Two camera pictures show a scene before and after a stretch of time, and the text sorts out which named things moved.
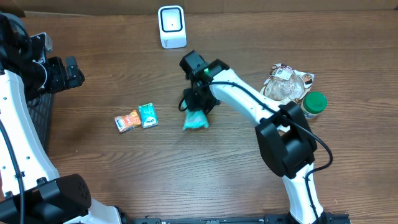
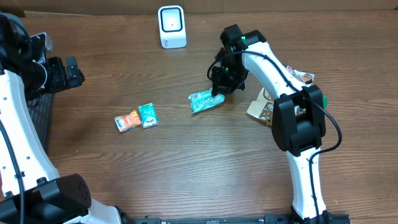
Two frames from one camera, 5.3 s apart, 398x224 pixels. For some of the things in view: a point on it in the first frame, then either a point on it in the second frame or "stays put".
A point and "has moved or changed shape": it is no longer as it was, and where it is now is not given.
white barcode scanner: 172,26 stays put
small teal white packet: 148,116 stays put
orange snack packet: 126,122 stays put
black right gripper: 195,104 to 224,87
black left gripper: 63,80 stays put
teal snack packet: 195,119 has moved or changed shape
